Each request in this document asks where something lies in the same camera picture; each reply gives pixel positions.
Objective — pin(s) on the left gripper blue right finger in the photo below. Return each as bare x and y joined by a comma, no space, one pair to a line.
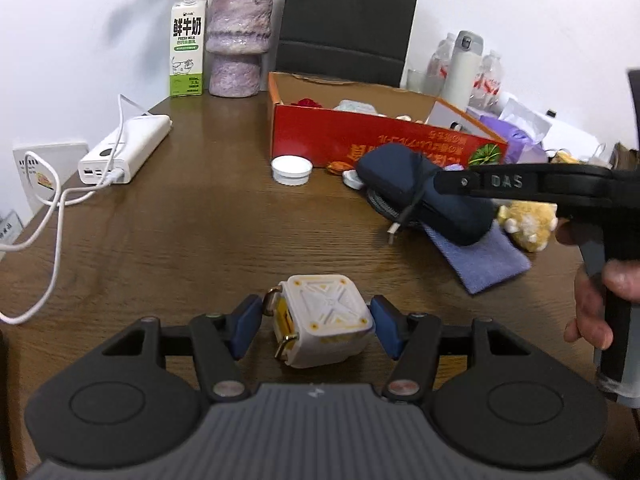
391,326

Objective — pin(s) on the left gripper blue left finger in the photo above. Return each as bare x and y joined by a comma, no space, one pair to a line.
244,323

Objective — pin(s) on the white yellow plush toy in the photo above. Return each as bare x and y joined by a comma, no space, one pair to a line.
528,224

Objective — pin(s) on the cream cube charger gadget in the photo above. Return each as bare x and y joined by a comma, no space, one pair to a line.
318,319

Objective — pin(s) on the purple woven pouch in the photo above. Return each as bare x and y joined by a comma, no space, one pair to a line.
489,262

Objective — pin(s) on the navy blue zip case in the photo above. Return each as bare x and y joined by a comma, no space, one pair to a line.
399,184

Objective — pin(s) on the white jar lid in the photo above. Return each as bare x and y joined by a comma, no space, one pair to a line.
291,170

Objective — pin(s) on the red fabric rose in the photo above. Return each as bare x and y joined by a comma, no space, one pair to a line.
306,102

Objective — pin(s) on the person right hand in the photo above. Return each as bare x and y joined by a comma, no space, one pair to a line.
620,277

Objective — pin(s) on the yellow ceramic mug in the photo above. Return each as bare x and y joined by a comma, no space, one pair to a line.
561,157

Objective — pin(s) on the purple tissue pack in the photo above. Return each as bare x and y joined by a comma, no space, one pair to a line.
520,148

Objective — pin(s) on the water bottle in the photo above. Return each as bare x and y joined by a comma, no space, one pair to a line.
488,81
437,68

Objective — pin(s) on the small orange snack packet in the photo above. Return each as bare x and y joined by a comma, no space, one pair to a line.
338,168

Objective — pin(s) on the white thermos bottle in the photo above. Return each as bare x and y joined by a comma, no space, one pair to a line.
463,68

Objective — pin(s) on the red cardboard box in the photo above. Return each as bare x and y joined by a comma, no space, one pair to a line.
425,124

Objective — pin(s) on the white power bank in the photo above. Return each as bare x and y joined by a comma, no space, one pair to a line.
127,151

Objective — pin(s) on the white booklet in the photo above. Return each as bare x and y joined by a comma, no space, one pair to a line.
38,180

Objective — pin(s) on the milk carton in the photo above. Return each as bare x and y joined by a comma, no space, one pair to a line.
186,47

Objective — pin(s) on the purple marbled vase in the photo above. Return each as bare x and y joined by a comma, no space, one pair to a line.
238,35

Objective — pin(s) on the black paper bag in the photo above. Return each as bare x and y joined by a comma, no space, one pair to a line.
356,40

